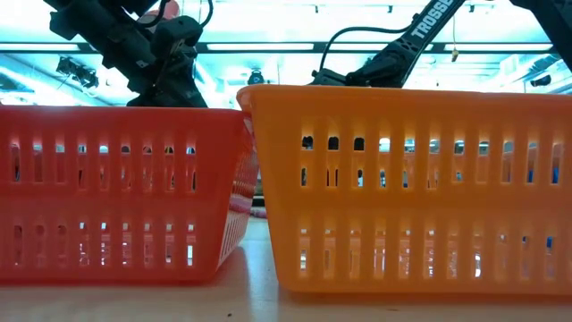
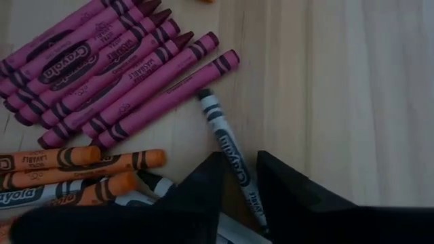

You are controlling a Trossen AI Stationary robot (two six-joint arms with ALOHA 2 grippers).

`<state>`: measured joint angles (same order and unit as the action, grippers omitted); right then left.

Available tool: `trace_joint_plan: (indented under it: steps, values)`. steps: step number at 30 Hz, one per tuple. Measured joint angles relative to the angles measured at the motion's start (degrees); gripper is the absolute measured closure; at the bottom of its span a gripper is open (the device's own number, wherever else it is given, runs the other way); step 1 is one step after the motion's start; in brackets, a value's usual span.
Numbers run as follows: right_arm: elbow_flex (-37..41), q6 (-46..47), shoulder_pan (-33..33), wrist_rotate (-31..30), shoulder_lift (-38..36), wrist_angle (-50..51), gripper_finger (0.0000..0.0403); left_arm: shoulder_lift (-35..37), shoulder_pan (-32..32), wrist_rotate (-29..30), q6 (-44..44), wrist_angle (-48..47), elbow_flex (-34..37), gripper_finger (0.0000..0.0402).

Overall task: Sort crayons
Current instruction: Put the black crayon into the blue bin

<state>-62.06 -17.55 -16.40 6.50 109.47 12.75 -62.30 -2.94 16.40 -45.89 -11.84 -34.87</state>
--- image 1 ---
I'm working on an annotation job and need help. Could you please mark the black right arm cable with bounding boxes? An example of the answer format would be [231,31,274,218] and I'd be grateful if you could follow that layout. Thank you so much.
[319,25,421,72]

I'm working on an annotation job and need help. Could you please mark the black ceiling device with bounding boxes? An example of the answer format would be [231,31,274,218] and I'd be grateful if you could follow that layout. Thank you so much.
[55,56,100,89]

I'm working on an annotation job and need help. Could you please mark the red desk lamp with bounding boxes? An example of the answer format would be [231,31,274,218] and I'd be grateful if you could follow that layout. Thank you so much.
[136,0,181,26]

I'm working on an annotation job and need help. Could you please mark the red slotted plastic basket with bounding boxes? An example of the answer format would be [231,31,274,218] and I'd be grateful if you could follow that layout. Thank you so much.
[0,105,259,286]

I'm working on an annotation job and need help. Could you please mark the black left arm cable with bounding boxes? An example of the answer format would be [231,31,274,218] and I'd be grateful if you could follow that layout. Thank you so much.
[147,0,215,28]

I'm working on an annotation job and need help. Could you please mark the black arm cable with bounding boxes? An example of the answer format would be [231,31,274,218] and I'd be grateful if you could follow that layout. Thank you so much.
[319,25,421,72]
[147,0,215,28]

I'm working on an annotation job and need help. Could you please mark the orange slotted plastic basket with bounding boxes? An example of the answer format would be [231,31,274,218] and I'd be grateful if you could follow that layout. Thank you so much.
[236,84,572,296]

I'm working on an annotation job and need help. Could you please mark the dark ceiling fixture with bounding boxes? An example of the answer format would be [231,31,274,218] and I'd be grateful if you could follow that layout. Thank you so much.
[529,73,553,89]

